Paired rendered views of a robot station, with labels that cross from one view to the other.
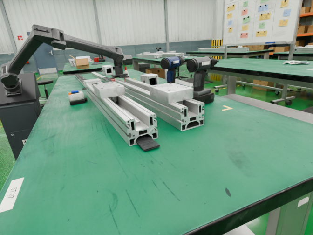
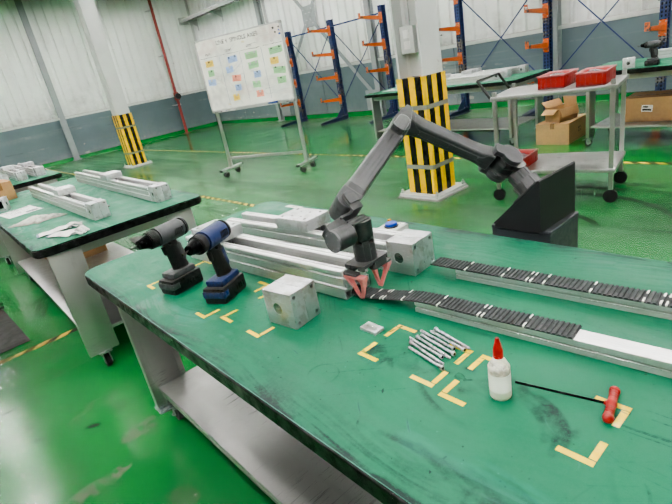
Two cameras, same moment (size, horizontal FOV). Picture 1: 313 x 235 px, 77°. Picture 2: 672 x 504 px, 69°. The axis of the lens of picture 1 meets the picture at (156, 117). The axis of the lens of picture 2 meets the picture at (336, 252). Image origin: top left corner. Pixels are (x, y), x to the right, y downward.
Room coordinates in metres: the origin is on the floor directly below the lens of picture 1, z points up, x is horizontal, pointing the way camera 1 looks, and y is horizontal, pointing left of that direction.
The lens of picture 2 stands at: (2.47, -0.17, 1.37)
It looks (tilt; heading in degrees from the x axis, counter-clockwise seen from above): 21 degrees down; 163
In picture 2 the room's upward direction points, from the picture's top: 11 degrees counter-clockwise
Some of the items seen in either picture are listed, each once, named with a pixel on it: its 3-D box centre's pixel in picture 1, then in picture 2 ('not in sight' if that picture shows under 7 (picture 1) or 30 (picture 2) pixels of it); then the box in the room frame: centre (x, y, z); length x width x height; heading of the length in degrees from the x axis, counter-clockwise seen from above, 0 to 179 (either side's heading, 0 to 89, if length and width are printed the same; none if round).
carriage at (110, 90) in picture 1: (108, 92); (303, 223); (0.91, 0.22, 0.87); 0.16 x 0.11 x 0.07; 26
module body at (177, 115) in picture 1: (146, 95); (264, 257); (1.00, 0.05, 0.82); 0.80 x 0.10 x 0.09; 26
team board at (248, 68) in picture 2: not in sight; (253, 105); (-4.66, 1.26, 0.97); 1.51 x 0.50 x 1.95; 41
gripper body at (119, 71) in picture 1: (119, 71); (364, 251); (1.40, 0.24, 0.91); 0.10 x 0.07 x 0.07; 116
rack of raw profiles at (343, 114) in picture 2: not in sight; (326, 73); (-8.65, 3.88, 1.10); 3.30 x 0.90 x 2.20; 21
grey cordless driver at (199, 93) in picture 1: (204, 80); (166, 260); (0.94, -0.25, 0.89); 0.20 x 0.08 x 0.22; 125
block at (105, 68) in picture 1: (106, 70); not in sight; (2.29, 0.53, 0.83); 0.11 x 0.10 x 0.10; 116
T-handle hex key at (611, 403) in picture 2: not in sight; (563, 393); (1.95, 0.34, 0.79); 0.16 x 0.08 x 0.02; 34
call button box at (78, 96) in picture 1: (78, 97); (390, 235); (1.11, 0.45, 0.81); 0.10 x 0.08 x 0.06; 116
